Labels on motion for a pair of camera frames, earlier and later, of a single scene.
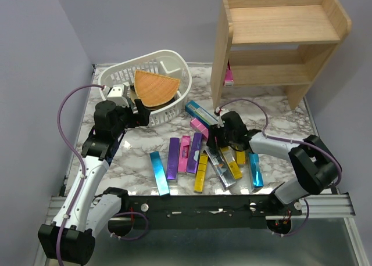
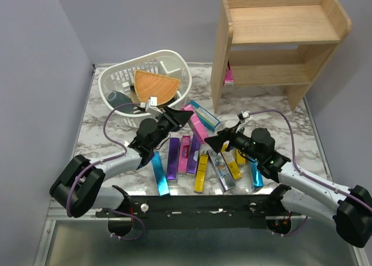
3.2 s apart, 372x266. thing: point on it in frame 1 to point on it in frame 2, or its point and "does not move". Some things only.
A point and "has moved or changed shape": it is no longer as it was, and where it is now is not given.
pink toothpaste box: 184,156 does not move
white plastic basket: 164,62 does not move
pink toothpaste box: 198,126 has moved or changed shape
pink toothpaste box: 228,80 does not move
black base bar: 206,212 does not move
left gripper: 140,119 to 176,118
